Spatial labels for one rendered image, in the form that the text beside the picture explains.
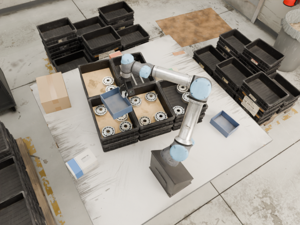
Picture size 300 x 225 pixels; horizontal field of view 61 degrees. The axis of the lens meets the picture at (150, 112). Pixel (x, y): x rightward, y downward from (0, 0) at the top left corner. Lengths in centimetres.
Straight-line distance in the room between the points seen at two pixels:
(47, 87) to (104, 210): 114
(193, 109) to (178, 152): 29
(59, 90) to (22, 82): 146
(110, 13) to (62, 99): 182
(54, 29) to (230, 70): 225
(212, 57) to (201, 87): 208
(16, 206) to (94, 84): 116
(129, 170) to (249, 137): 107
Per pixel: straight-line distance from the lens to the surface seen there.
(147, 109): 215
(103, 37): 335
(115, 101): 190
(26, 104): 347
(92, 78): 239
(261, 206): 294
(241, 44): 372
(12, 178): 257
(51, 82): 240
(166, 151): 180
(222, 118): 238
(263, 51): 353
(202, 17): 472
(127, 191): 197
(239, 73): 330
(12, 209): 235
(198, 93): 149
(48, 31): 357
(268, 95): 305
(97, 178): 202
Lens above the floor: 257
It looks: 55 degrees down
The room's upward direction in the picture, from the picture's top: 5 degrees clockwise
